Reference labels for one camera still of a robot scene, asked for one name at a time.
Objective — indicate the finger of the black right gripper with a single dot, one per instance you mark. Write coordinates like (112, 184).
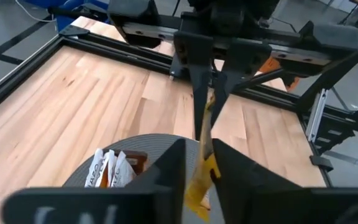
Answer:
(238, 67)
(199, 71)

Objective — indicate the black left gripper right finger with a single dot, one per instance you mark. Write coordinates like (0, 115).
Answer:
(275, 205)

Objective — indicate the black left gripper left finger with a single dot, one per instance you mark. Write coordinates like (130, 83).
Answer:
(104, 205)

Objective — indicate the orange snack packet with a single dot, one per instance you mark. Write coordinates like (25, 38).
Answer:
(202, 183)

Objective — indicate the brown wooden tea organizer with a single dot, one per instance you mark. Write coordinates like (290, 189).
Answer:
(138, 161)

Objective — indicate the grey round placemat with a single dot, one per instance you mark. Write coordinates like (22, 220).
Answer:
(154, 146)

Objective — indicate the black bar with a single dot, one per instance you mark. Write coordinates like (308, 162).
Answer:
(73, 13)

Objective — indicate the blue bin with black parts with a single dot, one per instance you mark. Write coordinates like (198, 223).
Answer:
(70, 6)

